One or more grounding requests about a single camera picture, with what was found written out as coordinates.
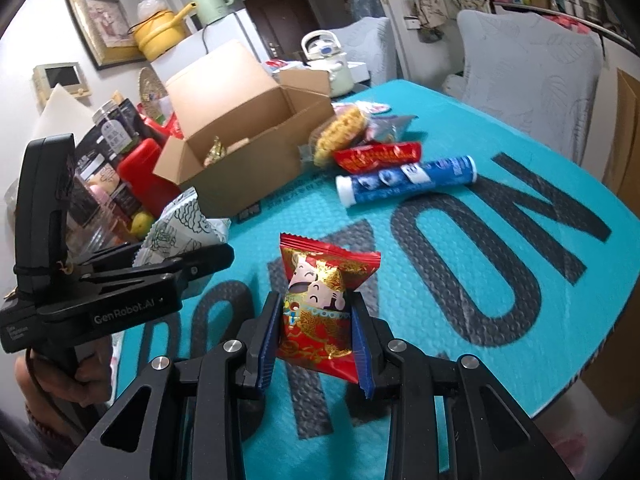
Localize red gift box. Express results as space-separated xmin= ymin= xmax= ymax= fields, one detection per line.
xmin=140 ymin=110 xmax=186 ymax=141

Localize white bread packet with drawings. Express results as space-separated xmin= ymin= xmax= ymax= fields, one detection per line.
xmin=132 ymin=187 xmax=231 ymax=296

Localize light green electric kettle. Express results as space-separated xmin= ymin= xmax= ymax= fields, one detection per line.
xmin=186 ymin=0 xmax=234 ymax=27

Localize teal printed bubble mat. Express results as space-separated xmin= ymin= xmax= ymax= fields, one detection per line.
xmin=112 ymin=79 xmax=632 ymax=441

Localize brown gold snack packet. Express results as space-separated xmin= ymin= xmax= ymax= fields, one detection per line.
xmin=204 ymin=136 xmax=227 ymax=167

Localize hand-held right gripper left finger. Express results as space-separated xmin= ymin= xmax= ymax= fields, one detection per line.
xmin=60 ymin=290 xmax=282 ymax=480

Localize blue white biscuit tube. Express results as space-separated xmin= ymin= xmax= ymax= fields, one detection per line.
xmin=336 ymin=155 xmax=478 ymax=207

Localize clear plastic bag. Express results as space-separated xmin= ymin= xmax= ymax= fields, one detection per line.
xmin=137 ymin=0 xmax=168 ymax=23

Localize yellow enamel pot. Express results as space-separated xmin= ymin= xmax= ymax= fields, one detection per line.
xmin=127 ymin=2 xmax=198 ymax=60

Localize round woven mat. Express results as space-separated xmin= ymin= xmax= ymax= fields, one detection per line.
xmin=137 ymin=67 xmax=168 ymax=111

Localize person's left hand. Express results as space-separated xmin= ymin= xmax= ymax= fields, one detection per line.
xmin=14 ymin=337 xmax=115 ymax=407

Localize long red snack packet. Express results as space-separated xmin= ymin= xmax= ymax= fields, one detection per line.
xmin=332 ymin=142 xmax=422 ymax=171

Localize gold framed picture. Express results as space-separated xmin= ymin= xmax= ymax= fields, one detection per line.
xmin=65 ymin=0 xmax=148 ymax=71

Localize red cartoon figure snack packet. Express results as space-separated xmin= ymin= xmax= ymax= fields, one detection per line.
xmin=276 ymin=232 xmax=382 ymax=385

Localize red plastic bottle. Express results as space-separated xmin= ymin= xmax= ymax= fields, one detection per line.
xmin=117 ymin=137 xmax=183 ymax=216

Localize beige wall intercom panel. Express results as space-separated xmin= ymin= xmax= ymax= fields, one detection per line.
xmin=32 ymin=61 xmax=92 ymax=98

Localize person's left forearm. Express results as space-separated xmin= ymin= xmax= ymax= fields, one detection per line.
xmin=0 ymin=400 xmax=86 ymax=480

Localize white teapot with handle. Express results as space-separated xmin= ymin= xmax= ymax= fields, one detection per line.
xmin=301 ymin=30 xmax=353 ymax=96

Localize black printed package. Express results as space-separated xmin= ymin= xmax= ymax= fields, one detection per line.
xmin=70 ymin=125 xmax=136 ymax=221

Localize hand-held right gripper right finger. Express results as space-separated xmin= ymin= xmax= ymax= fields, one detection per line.
xmin=350 ymin=304 xmax=576 ymax=480

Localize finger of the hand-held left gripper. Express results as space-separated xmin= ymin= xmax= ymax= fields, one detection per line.
xmin=75 ymin=242 xmax=143 ymax=273
xmin=150 ymin=244 xmax=235 ymax=301

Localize clear foil snack packet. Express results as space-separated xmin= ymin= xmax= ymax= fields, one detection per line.
xmin=367 ymin=110 xmax=418 ymax=143

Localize dark wooden door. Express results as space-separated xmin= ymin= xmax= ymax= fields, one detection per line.
xmin=244 ymin=0 xmax=306 ymax=63

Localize dark jar with label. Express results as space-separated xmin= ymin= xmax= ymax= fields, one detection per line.
xmin=92 ymin=100 xmax=141 ymax=158

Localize yellow lemon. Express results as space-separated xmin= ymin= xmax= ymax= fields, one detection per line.
xmin=131 ymin=211 xmax=156 ymax=238

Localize beige paper bag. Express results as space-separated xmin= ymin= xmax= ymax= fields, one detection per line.
xmin=32 ymin=84 xmax=98 ymax=146

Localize yellow noodle snack bag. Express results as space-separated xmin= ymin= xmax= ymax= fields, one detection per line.
xmin=300 ymin=105 xmax=373 ymax=168

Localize grey covered chair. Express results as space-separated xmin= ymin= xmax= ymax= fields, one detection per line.
xmin=447 ymin=9 xmax=606 ymax=163
xmin=327 ymin=16 xmax=398 ymax=93

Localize large brown cardboard box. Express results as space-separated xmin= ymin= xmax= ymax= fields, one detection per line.
xmin=602 ymin=67 xmax=640 ymax=201

